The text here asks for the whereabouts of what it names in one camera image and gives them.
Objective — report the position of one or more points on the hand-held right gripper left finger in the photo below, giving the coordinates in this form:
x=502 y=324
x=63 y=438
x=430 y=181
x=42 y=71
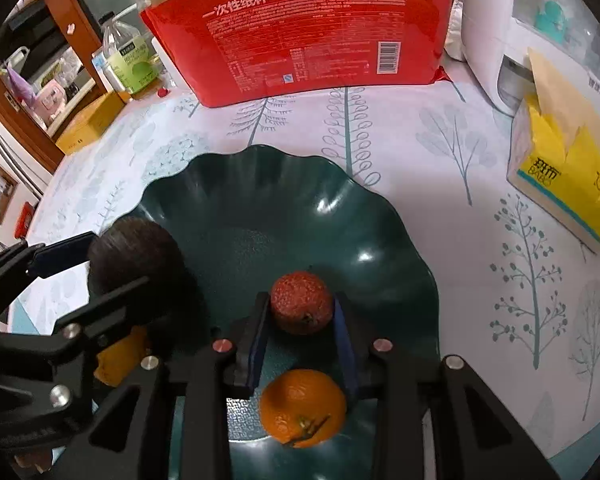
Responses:
x=252 y=355

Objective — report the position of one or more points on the red round fruit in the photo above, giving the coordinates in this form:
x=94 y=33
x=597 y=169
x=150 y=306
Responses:
x=300 y=300

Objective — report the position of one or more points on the white sterilizer appliance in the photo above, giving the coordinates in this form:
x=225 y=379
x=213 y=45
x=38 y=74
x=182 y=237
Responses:
x=485 y=35

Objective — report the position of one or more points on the yellow tissue box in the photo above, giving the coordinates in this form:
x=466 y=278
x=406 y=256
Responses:
x=555 y=180

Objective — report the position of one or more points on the yellow citrus fruit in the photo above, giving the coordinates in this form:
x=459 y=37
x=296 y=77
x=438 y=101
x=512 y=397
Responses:
x=115 y=357

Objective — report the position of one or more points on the dark green wavy plate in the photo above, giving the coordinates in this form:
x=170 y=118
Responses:
x=260 y=220

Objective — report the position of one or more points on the white and blue box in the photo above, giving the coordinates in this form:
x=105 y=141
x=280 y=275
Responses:
x=99 y=67

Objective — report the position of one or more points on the dark avocado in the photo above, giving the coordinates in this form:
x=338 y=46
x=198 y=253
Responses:
x=130 y=255

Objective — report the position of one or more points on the red pack of paper cups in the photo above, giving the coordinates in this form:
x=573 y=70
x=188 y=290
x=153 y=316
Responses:
x=305 y=35

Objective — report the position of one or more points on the orange mandarin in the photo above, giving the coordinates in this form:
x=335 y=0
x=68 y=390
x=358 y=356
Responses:
x=300 y=405

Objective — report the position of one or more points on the wooden cabinet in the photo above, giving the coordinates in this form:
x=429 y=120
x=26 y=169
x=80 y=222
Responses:
x=65 y=0

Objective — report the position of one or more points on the yellow tin box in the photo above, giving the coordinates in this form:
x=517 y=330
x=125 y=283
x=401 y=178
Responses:
x=87 y=125

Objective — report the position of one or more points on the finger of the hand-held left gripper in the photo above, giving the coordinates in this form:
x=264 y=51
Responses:
x=107 y=307
x=60 y=256

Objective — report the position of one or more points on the clear bottle with green label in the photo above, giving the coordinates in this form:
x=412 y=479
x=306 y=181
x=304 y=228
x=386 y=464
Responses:
x=130 y=60

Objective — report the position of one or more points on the small red bead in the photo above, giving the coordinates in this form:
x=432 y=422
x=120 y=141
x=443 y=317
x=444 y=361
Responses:
x=162 y=91

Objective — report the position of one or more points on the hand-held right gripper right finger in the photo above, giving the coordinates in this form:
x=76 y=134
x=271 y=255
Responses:
x=344 y=350

